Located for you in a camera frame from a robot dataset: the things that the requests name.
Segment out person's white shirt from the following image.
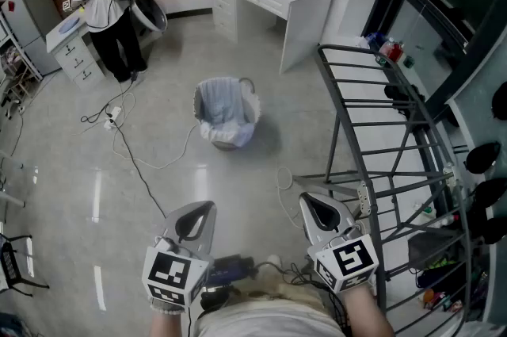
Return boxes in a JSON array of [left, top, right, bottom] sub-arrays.
[[196, 297, 348, 337]]

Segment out white power strip with cable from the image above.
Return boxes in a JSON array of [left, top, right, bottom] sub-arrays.
[[81, 79, 167, 220]]

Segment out black pouches hanging on wall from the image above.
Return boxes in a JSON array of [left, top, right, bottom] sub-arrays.
[[465, 81, 507, 245]]

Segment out grey metal drying rack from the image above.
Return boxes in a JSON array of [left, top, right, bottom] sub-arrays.
[[292, 44, 476, 328]]

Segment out person's right forearm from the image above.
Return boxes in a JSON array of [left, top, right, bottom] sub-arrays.
[[340, 289, 397, 337]]

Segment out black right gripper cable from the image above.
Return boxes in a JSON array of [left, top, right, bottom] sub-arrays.
[[253, 262, 349, 337]]

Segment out blue plastic bag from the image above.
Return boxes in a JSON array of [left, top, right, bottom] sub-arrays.
[[364, 32, 388, 52]]

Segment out person's left forearm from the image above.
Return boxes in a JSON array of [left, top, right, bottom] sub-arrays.
[[149, 311, 192, 337]]

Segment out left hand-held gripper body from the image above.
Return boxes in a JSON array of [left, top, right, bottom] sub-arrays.
[[141, 234, 215, 308]]

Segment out white floor cable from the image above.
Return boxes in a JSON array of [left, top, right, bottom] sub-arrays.
[[275, 166, 306, 229], [112, 91, 199, 170]]

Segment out blue black waist device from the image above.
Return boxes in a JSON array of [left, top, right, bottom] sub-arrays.
[[200, 254, 257, 308]]

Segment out white shelf unit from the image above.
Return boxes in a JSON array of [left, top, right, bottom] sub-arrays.
[[0, 10, 44, 118]]

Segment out white woven laundry basket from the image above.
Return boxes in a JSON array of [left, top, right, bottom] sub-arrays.
[[193, 76, 262, 151]]

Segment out red bottle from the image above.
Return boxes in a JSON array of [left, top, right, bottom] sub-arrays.
[[379, 40, 405, 65]]

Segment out black metal frame chair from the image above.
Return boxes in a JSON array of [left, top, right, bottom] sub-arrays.
[[0, 234, 51, 297]]

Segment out white drawer desk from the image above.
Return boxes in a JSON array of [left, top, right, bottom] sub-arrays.
[[45, 16, 108, 90]]

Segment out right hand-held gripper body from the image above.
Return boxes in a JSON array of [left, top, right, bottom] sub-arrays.
[[307, 224, 379, 293]]

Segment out white bead bracelet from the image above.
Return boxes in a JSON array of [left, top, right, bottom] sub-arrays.
[[149, 297, 186, 316]]

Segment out person's beige trousers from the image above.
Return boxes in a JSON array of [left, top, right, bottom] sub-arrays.
[[233, 267, 330, 308]]

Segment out blue plate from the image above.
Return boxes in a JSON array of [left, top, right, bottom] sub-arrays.
[[58, 17, 80, 34]]

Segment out grey refrigerator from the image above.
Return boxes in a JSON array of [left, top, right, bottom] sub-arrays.
[[0, 0, 63, 77]]

